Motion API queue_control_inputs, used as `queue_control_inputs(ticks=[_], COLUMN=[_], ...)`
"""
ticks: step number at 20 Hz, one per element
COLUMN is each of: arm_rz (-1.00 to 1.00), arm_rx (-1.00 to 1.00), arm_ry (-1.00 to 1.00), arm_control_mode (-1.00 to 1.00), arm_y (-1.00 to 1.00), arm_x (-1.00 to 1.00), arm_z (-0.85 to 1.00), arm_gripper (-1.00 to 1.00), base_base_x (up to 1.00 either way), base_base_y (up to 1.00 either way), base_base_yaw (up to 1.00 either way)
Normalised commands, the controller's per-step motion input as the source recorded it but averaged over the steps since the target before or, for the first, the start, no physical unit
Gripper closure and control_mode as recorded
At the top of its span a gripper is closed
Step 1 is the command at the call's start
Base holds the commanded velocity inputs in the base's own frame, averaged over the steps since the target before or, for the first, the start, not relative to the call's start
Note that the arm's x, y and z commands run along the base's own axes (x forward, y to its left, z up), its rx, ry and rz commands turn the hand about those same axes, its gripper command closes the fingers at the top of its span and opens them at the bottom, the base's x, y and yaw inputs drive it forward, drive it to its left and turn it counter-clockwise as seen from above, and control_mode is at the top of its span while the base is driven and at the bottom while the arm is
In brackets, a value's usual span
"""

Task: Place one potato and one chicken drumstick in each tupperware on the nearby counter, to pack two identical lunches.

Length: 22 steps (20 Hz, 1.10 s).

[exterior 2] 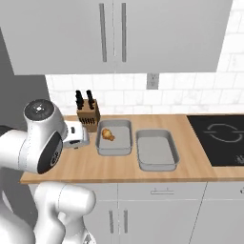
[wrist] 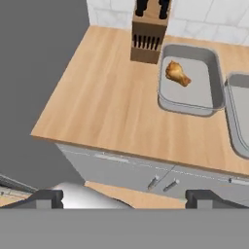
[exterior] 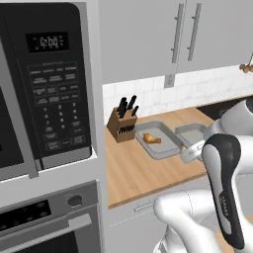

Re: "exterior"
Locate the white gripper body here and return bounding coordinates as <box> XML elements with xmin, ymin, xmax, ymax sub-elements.
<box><xmin>180</xmin><ymin>139</ymin><xmax>208</xmax><ymax>165</ymax></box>

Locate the grey tupperware tray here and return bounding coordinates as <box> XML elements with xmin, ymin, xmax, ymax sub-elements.
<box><xmin>174</xmin><ymin>123</ymin><xmax>215</xmax><ymax>153</ymax></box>
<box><xmin>134</xmin><ymin>120</ymin><xmax>185</xmax><ymax>161</ymax></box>

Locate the brown chicken drumstick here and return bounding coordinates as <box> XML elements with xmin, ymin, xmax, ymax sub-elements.
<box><xmin>141</xmin><ymin>131</ymin><xmax>163</xmax><ymax>145</ymax></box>

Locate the black hob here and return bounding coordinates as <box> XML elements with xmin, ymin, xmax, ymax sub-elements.
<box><xmin>196</xmin><ymin>98</ymin><xmax>253</xmax><ymax>122</ymax></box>

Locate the wooden knife block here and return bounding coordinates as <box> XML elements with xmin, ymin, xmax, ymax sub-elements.
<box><xmin>106</xmin><ymin>106</ymin><xmax>137</xmax><ymax>143</ymax></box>

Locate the grey drawer front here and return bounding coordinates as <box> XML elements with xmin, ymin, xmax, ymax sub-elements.
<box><xmin>108</xmin><ymin>192</ymin><xmax>166</xmax><ymax>229</ymax></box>

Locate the brown hanging utensil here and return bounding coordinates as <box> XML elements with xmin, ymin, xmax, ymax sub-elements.
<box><xmin>238</xmin><ymin>51</ymin><xmax>253</xmax><ymax>74</ymax></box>

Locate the grey base cupboard door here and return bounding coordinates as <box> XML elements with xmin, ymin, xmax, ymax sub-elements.
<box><xmin>108</xmin><ymin>219</ymin><xmax>170</xmax><ymax>253</ymax></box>

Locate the dark oven knob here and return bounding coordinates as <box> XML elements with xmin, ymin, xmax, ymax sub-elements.
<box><xmin>66</xmin><ymin>194</ymin><xmax>84</xmax><ymax>209</ymax></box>

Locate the black microwave oven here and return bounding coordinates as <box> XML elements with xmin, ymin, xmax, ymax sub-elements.
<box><xmin>0</xmin><ymin>2</ymin><xmax>92</xmax><ymax>183</ymax></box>

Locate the grey oven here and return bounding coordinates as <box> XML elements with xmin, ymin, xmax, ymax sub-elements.
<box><xmin>0</xmin><ymin>180</ymin><xmax>102</xmax><ymax>253</ymax></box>

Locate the grey drawer handle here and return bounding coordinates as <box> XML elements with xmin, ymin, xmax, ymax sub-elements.
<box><xmin>133</xmin><ymin>203</ymin><xmax>156</xmax><ymax>213</ymax></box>

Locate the grey wall socket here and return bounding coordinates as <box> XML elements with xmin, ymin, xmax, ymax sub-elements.
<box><xmin>163</xmin><ymin>73</ymin><xmax>175</xmax><ymax>89</ymax></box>

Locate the grey cupboard handle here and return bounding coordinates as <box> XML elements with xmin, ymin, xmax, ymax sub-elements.
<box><xmin>187</xmin><ymin>2</ymin><xmax>203</xmax><ymax>62</ymax></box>
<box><xmin>170</xmin><ymin>3</ymin><xmax>185</xmax><ymax>64</ymax></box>

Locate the grey oven handle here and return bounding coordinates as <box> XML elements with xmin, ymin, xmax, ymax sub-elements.
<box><xmin>0</xmin><ymin>212</ymin><xmax>93</xmax><ymax>253</ymax></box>

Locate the grey microwave handle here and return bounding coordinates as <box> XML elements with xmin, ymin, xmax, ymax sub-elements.
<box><xmin>0</xmin><ymin>35</ymin><xmax>40</xmax><ymax>180</ymax></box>

